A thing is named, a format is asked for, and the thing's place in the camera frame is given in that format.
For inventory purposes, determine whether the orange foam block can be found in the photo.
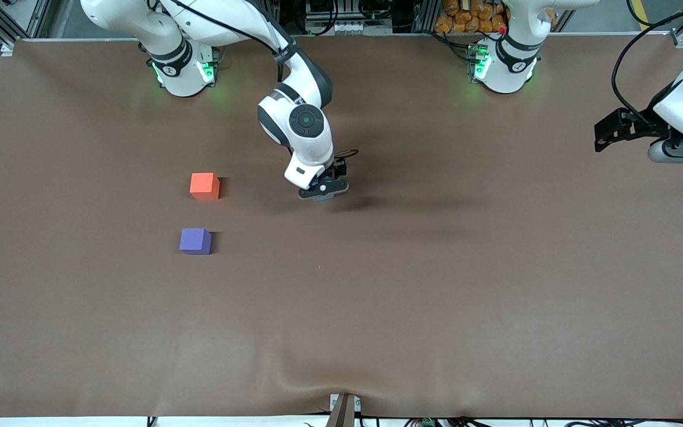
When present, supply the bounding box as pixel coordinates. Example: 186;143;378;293
190;173;221;200

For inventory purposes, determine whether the purple foam block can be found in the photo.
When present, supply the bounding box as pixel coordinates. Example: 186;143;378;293
179;228;213;256

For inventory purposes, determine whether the brown table cover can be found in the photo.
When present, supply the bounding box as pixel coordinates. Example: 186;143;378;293
0;33;683;419

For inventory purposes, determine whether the pile of orange objects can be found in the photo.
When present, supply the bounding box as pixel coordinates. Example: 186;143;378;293
435;0;508;34

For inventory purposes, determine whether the metal table clamp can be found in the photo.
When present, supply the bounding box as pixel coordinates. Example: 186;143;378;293
327;393;361;427

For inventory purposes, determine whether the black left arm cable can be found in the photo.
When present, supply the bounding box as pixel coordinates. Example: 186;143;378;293
612;0;683;116

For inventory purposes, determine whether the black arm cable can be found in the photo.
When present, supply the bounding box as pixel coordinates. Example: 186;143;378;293
612;0;683;116
161;0;286;84

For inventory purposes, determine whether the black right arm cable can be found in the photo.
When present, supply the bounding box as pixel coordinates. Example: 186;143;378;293
161;0;286;84

